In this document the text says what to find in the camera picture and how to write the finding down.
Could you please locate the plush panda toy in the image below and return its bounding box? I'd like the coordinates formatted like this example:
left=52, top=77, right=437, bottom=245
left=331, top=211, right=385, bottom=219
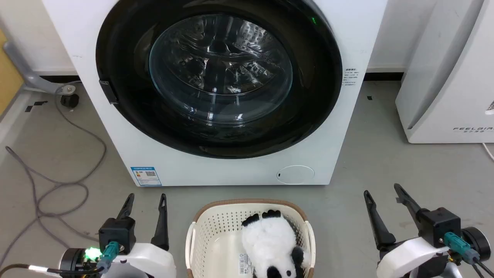
left=241, top=210, right=311, bottom=278

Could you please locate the grey metal furniture leg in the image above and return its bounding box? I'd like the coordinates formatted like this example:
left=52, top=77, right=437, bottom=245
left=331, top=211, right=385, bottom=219
left=3, top=41, right=77, bottom=95

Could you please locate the yellow wooden panel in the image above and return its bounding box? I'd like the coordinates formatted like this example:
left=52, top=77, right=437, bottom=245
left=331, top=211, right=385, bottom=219
left=0, top=29, right=25, bottom=117

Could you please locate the right teal plug black cable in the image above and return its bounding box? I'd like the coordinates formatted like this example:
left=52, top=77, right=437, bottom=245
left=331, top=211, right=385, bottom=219
left=443, top=231, right=494, bottom=278

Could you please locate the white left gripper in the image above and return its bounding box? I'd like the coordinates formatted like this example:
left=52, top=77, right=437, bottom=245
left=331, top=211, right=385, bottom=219
left=111, top=193, right=177, bottom=278

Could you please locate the white barcode tag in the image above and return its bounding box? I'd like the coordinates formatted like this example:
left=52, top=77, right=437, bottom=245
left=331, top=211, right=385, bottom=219
left=238, top=253, right=254, bottom=276

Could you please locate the round white filter cover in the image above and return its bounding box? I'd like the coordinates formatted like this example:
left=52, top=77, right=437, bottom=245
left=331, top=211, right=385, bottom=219
left=277, top=165, right=315, bottom=185

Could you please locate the cream perforated laundry basket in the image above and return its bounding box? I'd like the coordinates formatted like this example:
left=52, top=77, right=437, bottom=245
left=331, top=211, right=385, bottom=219
left=185, top=199, right=316, bottom=278

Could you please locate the round black glass washer door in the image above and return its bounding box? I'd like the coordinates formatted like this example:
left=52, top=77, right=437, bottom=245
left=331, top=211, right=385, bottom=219
left=95, top=0, right=343, bottom=159

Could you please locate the white text sticker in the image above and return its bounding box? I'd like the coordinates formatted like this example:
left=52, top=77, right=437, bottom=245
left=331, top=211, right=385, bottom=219
left=342, top=68, right=360, bottom=86

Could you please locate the grey floor cable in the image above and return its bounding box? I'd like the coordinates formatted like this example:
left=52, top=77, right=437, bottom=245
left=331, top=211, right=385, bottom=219
left=0, top=83, right=107, bottom=268
left=5, top=146, right=100, bottom=243

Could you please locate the white air purifier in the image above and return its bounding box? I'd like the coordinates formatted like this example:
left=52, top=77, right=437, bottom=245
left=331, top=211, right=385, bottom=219
left=395, top=0, right=494, bottom=144

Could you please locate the black caster wheel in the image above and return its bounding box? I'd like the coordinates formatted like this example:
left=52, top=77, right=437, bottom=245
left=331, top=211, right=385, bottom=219
left=60, top=93, right=80, bottom=108

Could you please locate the white front-load washing machine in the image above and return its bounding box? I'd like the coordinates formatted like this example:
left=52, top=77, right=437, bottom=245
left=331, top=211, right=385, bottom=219
left=42, top=0, right=388, bottom=187

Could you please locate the blue energy label sticker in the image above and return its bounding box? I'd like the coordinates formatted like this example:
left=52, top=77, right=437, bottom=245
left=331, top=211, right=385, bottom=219
left=130, top=166, right=162, bottom=187

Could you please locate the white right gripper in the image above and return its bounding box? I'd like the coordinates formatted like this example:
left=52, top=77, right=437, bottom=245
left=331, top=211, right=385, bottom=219
left=363, top=183, right=450, bottom=278

